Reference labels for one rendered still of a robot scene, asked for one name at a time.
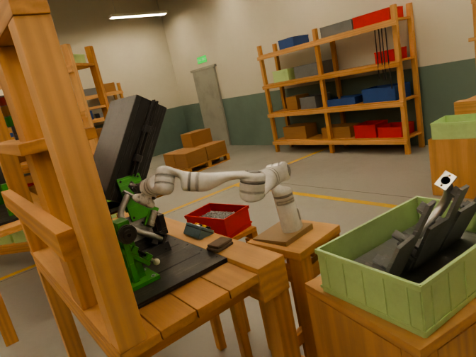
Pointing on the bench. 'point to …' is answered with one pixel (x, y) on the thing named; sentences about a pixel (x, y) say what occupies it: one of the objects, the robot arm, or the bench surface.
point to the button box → (197, 231)
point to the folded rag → (219, 244)
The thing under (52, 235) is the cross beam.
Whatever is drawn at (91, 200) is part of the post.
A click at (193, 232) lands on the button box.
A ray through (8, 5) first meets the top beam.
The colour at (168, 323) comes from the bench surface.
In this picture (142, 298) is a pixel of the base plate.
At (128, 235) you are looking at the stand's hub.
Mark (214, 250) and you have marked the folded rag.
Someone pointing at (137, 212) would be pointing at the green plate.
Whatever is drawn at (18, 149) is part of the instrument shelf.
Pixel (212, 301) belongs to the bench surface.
